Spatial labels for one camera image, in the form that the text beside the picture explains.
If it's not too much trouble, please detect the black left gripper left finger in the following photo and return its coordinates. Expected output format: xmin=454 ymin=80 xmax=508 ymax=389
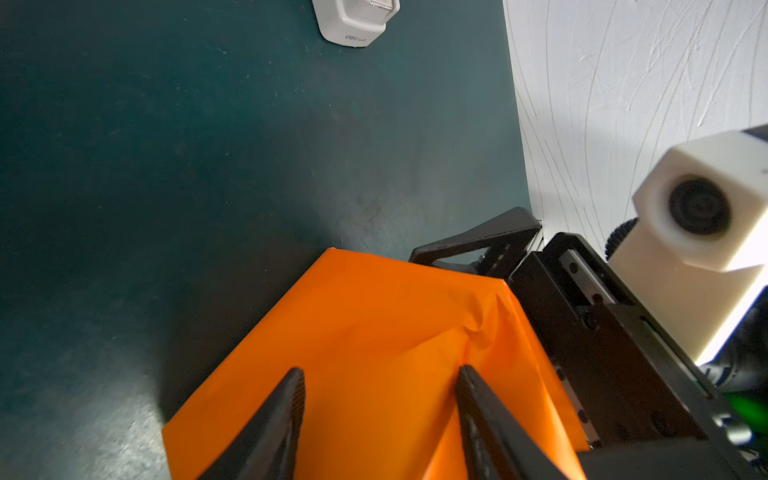
xmin=201 ymin=368 xmax=306 ymax=480

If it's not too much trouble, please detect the green table mat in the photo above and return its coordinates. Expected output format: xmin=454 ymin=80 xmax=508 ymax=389
xmin=1 ymin=1 xmax=529 ymax=479

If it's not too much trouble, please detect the orange wrapping paper sheet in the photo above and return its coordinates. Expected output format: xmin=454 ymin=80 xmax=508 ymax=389
xmin=162 ymin=249 xmax=587 ymax=479

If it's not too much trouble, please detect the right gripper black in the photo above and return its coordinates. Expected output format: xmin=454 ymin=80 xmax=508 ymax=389
xmin=409 ymin=207 xmax=767 ymax=479

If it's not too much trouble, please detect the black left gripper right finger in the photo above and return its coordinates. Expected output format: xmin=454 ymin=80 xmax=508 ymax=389
xmin=454 ymin=365 xmax=565 ymax=479

